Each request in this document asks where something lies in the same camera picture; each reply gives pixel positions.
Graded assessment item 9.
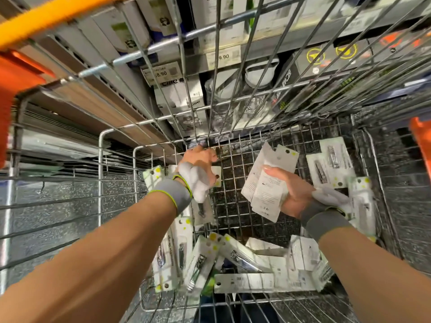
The person's left hand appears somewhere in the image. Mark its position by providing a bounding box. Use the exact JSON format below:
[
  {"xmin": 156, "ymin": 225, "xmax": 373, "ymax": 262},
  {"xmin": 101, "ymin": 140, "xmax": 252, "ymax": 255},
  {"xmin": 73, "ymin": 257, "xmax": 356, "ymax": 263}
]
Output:
[{"xmin": 180, "ymin": 146, "xmax": 220, "ymax": 186}]

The person's right hand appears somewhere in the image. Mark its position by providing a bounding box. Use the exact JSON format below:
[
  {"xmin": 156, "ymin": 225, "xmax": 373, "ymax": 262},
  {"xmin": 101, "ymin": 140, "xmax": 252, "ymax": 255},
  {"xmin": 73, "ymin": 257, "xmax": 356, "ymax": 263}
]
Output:
[{"xmin": 263, "ymin": 165, "xmax": 316, "ymax": 219}]

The white carded nail clipper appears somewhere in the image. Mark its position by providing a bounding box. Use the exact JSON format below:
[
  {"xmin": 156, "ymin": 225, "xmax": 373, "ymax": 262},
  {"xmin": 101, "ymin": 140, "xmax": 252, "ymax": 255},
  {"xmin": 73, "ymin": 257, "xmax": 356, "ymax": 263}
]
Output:
[
  {"xmin": 251, "ymin": 146, "xmax": 300, "ymax": 223},
  {"xmin": 241, "ymin": 141, "xmax": 278, "ymax": 202}
]

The pile of packets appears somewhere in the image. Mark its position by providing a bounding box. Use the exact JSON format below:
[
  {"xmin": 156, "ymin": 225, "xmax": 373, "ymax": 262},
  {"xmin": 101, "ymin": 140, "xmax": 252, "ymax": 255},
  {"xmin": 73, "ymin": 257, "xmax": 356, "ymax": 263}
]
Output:
[{"xmin": 141, "ymin": 135, "xmax": 378, "ymax": 297}]

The orange wire shopping cart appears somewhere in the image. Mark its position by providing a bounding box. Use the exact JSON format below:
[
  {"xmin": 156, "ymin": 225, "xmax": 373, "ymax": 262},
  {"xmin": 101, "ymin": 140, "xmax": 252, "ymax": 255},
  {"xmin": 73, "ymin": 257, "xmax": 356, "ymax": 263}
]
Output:
[{"xmin": 0, "ymin": 0, "xmax": 431, "ymax": 323}]

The person's right forearm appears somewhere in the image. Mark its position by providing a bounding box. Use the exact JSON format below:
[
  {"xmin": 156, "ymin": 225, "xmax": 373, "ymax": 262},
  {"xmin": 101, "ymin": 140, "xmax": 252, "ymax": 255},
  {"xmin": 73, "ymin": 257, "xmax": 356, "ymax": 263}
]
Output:
[{"xmin": 317, "ymin": 225, "xmax": 431, "ymax": 323}]

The person's left forearm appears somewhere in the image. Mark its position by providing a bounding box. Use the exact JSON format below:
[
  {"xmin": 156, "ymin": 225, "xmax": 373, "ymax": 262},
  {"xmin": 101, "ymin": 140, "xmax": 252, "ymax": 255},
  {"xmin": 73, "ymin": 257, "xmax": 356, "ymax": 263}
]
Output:
[{"xmin": 0, "ymin": 192, "xmax": 177, "ymax": 323}]

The grey wrist tracker band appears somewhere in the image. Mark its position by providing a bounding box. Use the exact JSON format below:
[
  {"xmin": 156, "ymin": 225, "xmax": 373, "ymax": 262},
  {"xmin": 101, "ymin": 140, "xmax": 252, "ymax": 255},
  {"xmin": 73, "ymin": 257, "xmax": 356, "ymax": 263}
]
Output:
[
  {"xmin": 148, "ymin": 161, "xmax": 211, "ymax": 216},
  {"xmin": 299, "ymin": 185, "xmax": 354, "ymax": 243}
]

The wooden post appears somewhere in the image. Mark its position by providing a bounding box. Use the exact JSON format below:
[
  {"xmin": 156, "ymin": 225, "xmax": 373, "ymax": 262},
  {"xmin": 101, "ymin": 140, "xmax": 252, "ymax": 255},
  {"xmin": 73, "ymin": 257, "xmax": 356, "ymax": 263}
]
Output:
[{"xmin": 20, "ymin": 37, "xmax": 169, "ymax": 148}]

